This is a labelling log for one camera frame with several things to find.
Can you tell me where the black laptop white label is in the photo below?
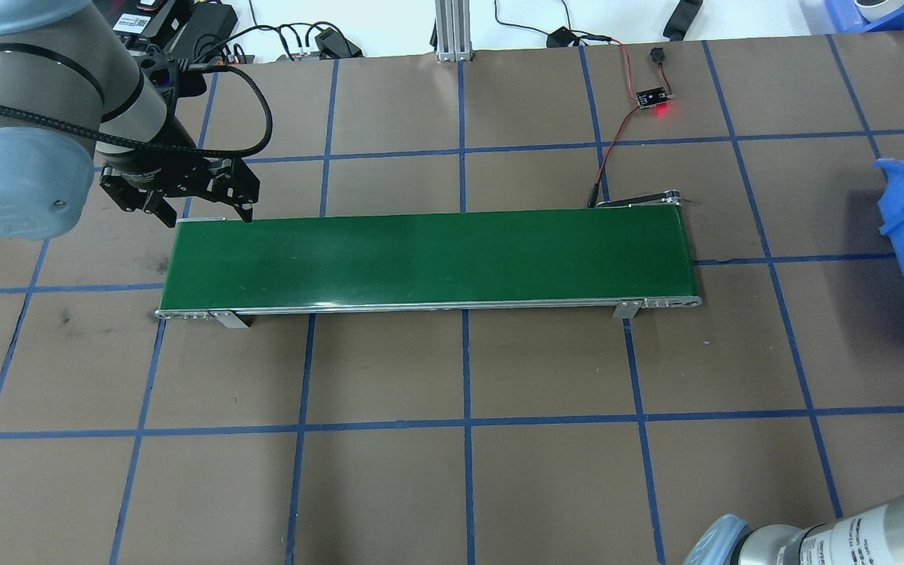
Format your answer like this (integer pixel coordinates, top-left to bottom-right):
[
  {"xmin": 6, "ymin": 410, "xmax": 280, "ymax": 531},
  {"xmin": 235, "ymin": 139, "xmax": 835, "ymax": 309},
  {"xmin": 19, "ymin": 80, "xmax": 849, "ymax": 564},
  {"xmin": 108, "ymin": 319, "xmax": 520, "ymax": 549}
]
[{"xmin": 111, "ymin": 0, "xmax": 178, "ymax": 38}]

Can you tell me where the blue bin with fittings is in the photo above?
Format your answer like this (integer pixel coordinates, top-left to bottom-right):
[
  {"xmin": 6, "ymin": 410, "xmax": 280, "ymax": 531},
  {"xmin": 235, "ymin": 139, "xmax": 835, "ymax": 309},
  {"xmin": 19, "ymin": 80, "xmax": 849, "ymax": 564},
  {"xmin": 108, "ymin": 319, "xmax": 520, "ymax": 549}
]
[{"xmin": 823, "ymin": 0, "xmax": 904, "ymax": 34}]

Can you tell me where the red supply wire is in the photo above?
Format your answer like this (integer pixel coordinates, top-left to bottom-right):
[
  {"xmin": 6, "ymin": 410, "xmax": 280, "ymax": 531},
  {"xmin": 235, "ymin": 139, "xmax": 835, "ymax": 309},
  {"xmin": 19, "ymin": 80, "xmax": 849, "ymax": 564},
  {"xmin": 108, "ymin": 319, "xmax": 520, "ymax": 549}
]
[{"xmin": 574, "ymin": 33, "xmax": 649, "ymax": 95}]

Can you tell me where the red black motor wire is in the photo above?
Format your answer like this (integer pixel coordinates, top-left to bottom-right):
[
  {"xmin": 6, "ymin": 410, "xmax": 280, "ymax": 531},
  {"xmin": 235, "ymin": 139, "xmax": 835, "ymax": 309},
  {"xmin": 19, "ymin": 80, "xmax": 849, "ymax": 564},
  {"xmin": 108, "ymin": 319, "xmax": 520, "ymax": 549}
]
[{"xmin": 588, "ymin": 106, "xmax": 643, "ymax": 209}]

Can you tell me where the black plug adapter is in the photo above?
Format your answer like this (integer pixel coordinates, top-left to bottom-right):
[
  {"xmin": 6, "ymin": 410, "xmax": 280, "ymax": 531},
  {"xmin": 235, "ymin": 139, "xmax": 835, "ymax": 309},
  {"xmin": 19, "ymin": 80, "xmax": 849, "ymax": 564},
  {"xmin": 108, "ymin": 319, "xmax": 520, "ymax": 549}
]
[{"xmin": 313, "ymin": 26, "xmax": 364, "ymax": 60}]

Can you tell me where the aluminium profile post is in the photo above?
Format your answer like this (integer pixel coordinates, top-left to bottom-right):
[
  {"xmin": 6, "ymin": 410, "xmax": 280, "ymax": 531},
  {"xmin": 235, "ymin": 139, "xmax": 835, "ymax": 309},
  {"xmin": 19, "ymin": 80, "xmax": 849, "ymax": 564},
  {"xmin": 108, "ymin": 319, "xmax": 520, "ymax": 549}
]
[{"xmin": 432, "ymin": 0, "xmax": 475, "ymax": 64}]

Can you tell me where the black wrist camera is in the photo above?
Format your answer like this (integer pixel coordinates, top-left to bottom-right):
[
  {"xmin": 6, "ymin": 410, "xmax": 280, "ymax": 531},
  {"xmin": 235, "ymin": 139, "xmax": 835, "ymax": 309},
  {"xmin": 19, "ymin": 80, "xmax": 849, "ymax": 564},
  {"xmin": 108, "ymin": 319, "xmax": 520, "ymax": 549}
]
[{"xmin": 129, "ymin": 46, "xmax": 211, "ymax": 101}]

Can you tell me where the small circuit board red LED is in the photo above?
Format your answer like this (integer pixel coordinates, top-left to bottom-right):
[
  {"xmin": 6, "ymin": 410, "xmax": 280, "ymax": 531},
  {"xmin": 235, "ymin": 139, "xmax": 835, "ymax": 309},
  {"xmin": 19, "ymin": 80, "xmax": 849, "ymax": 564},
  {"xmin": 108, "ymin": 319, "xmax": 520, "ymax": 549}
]
[{"xmin": 636, "ymin": 88, "xmax": 674, "ymax": 120}]

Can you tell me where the large black power brick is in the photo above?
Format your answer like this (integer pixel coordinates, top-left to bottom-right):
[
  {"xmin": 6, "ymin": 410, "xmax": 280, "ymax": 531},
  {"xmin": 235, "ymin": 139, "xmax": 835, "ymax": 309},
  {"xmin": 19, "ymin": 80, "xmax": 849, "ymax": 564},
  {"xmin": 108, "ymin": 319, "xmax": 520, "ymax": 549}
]
[{"xmin": 172, "ymin": 2, "xmax": 239, "ymax": 62}]

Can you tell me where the green belt conveyor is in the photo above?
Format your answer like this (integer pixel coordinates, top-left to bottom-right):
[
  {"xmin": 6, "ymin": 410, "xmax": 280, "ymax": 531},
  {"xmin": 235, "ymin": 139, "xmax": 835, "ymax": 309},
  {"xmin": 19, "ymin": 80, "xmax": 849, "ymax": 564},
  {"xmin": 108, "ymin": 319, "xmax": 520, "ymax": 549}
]
[{"xmin": 154, "ymin": 188, "xmax": 704, "ymax": 330}]

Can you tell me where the white printed mug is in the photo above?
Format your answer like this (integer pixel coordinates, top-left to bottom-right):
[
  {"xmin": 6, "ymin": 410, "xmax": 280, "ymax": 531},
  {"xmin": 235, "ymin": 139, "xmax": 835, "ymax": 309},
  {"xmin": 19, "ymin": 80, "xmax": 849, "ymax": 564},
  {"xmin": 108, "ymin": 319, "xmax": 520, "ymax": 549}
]
[{"xmin": 852, "ymin": 0, "xmax": 904, "ymax": 23}]

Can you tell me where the black barrel jack plug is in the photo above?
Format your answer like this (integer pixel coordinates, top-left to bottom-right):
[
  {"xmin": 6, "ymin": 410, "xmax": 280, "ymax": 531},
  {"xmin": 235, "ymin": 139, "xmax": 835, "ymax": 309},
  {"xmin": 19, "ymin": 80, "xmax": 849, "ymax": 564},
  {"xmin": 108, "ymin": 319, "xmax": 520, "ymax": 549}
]
[{"xmin": 648, "ymin": 46, "xmax": 669, "ymax": 95}]

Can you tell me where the black camera cable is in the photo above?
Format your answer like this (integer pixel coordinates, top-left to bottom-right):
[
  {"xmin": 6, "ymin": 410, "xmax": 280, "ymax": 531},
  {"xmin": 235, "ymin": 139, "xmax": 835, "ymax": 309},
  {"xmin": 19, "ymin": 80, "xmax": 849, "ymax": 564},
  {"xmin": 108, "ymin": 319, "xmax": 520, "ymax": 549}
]
[{"xmin": 0, "ymin": 63, "xmax": 274, "ymax": 158}]

